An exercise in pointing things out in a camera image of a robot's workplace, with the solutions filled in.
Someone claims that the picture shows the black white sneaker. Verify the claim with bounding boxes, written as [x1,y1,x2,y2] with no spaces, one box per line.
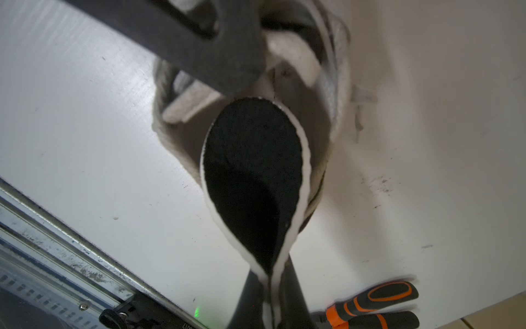
[152,1,377,219]

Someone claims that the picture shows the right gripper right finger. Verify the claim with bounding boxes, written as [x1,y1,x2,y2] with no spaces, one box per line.
[279,258,316,329]

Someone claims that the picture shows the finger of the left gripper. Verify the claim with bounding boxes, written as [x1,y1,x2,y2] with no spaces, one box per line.
[70,1,266,96]

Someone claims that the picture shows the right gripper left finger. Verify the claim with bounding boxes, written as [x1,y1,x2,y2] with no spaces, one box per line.
[227,271,264,329]

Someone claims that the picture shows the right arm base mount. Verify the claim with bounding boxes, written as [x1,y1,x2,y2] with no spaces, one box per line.
[99,293,203,329]

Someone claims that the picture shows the aluminium front rail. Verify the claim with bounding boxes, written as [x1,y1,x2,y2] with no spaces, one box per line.
[1,180,203,328]

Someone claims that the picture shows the black insole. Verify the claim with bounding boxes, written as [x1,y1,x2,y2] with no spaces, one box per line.
[199,97,312,328]

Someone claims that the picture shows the orange black cutting pliers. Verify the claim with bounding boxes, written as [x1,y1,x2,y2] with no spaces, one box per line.
[311,280,420,329]

